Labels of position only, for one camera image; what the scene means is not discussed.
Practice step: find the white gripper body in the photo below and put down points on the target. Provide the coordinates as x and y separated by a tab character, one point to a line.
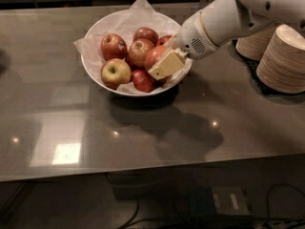
192	37

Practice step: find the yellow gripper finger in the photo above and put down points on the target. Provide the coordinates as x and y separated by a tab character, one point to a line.
170	62
171	42

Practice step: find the red-yellow apple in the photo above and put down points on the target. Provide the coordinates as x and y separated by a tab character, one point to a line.
151	58
138	51

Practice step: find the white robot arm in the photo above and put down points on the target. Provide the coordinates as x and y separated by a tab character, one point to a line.
221	21

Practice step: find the red apple back right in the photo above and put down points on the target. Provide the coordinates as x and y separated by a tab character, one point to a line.
162	40

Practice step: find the dark red apple back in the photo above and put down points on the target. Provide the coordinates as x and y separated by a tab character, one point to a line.
146	33

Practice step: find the dark red apple front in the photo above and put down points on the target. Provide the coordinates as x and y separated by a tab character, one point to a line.
142	81

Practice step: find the hidden dark red apple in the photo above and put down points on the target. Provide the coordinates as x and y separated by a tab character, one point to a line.
128	61

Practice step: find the white bowl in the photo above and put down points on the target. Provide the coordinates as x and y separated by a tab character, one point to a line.
95	77

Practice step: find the yellow-green apple front left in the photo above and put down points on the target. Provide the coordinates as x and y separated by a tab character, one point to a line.
115	72

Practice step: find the red apple back left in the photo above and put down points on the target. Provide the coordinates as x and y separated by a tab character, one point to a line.
113	46

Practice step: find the white paper liner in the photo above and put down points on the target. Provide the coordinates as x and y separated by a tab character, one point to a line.
127	21

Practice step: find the rear stack paper plates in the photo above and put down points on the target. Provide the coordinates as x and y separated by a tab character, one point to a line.
254	46

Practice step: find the stack paper plates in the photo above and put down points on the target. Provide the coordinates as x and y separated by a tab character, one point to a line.
282	66
254	46

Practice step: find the black tray mat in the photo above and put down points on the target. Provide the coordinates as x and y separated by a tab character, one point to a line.
252	65

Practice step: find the front stack paper plates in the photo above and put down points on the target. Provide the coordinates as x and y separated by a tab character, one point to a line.
282	66

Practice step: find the dark box under table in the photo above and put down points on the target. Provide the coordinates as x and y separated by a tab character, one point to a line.
219	203

